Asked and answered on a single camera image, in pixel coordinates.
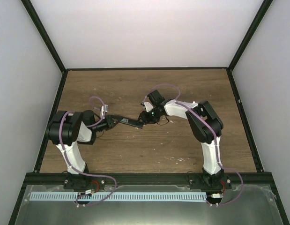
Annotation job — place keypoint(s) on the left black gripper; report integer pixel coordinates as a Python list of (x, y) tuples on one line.
[(110, 122)]

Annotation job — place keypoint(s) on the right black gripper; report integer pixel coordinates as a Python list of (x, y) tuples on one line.
[(144, 119)]

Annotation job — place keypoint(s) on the black remote control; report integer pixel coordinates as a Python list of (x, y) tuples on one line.
[(131, 122)]

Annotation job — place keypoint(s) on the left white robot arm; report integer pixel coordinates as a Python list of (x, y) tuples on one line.
[(66, 130)]

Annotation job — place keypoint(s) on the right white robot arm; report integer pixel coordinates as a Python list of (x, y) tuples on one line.
[(205, 124)]

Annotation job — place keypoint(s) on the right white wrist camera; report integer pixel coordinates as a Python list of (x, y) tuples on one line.
[(147, 106)]

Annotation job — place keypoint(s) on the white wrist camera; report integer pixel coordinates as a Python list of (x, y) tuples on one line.
[(103, 111), (147, 106)]

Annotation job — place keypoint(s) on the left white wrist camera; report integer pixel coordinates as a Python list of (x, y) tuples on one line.
[(103, 111)]

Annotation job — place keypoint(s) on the black aluminium front rail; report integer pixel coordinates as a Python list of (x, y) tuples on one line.
[(194, 180)]

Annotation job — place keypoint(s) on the light blue slotted cable duct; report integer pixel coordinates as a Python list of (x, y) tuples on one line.
[(121, 196)]

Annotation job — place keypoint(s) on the left black frame post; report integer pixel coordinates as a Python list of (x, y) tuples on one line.
[(43, 33)]

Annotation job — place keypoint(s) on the black frame post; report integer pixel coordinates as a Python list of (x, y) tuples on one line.
[(43, 33), (250, 32)]

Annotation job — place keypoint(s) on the right black frame post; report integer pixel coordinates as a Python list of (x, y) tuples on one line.
[(250, 32)]

